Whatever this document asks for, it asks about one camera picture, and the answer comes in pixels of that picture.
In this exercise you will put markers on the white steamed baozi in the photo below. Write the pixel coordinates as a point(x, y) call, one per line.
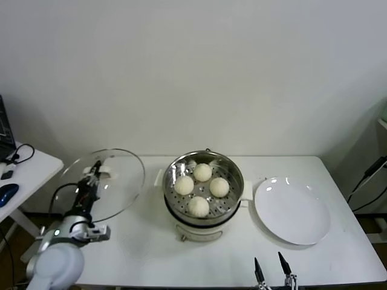
point(198, 206)
point(184, 185)
point(202, 172)
point(219, 186)

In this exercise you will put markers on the perforated steel steamer basket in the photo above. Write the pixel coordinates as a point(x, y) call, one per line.
point(229, 187)

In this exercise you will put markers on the small black adapter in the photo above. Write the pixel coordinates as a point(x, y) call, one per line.
point(7, 175)

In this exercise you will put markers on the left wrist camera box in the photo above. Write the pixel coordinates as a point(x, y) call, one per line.
point(99, 232)

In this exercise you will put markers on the wooden floor frame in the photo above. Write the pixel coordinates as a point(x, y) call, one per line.
point(381, 234)

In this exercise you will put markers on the round glass pot lid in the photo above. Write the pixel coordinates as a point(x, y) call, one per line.
point(127, 181)

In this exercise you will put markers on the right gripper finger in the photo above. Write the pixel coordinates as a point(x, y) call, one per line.
point(284, 267)
point(258, 272)

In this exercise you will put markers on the white folding side table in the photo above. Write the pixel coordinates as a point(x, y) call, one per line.
point(36, 172)

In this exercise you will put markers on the dark laptop computer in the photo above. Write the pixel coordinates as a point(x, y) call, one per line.
point(5, 127)

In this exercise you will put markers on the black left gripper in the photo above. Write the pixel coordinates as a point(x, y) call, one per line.
point(86, 196)

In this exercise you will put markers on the large white plate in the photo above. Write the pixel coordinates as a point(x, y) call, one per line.
point(290, 211)

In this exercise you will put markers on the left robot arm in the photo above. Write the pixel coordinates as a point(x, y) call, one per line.
point(57, 262)

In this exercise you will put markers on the blue computer mouse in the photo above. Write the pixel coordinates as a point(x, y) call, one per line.
point(8, 191)

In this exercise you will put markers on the white electric cooking pot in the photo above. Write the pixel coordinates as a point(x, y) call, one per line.
point(199, 234)

